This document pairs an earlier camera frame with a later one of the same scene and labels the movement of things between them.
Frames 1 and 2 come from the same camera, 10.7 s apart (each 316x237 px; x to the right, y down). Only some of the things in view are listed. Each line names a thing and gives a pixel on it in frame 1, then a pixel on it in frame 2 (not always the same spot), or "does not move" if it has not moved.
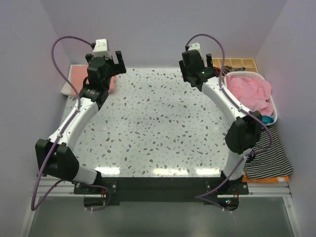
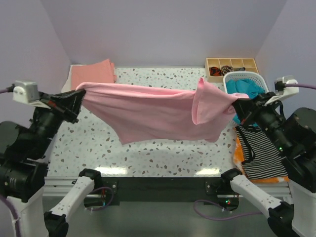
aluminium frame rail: x=59 y=188 does not move
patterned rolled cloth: x=227 y=69 does not move
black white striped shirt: x=271 y=163 does not move
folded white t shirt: x=68 y=90 does not move
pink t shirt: x=254 y=93 to x=137 y=113
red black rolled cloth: x=217 y=69 does not move
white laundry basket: x=239 y=73 does not move
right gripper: x=209 y=61 to x=246 y=107
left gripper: x=118 y=68 to x=67 y=104
